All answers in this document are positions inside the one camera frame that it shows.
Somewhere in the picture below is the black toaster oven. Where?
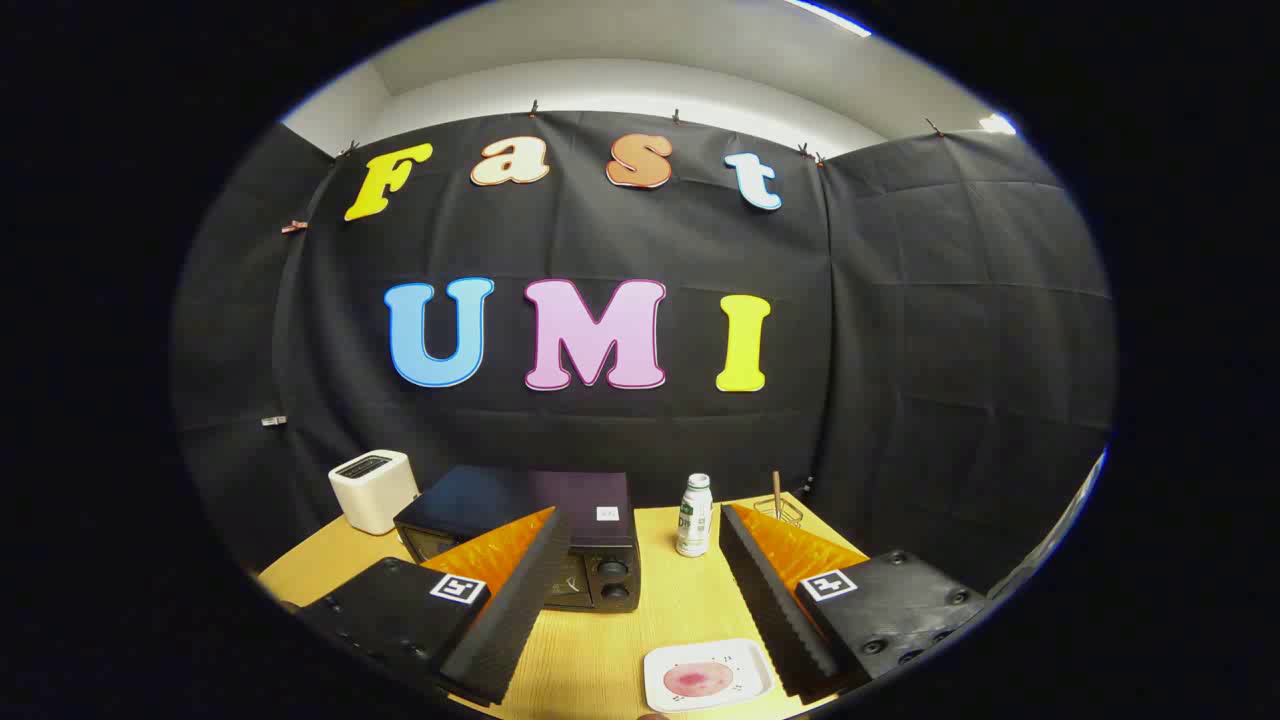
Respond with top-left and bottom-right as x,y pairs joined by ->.
393,465 -> 642,613

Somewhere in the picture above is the pink round food slice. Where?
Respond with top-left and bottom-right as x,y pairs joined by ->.
663,661 -> 734,699

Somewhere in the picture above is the white pop-up toaster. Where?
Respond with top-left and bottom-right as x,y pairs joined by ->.
328,450 -> 421,536

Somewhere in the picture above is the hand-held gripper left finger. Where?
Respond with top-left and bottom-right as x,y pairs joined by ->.
297,506 -> 573,707

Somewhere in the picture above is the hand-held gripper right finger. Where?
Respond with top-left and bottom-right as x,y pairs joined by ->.
718,503 -> 991,704

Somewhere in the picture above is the white square plate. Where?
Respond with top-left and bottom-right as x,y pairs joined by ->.
643,638 -> 774,713

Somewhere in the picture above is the white bottle with green label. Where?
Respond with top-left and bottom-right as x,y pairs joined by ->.
676,473 -> 714,558

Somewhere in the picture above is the black backdrop cloth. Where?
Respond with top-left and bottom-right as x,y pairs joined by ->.
170,110 -> 1116,601

